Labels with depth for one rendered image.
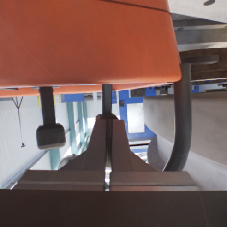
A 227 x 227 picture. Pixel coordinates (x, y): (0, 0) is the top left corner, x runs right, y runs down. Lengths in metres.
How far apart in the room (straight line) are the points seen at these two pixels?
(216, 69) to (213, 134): 1.60
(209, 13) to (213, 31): 1.18
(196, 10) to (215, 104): 0.48
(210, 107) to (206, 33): 0.84
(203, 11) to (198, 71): 1.96
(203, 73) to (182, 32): 0.97
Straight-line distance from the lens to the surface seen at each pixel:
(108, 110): 0.16
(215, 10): 0.36
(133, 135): 5.50
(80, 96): 9.68
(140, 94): 1.31
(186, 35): 1.44
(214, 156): 0.81
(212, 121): 0.77
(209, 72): 2.31
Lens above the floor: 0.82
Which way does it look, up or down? 6 degrees up
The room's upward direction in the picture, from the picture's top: 176 degrees clockwise
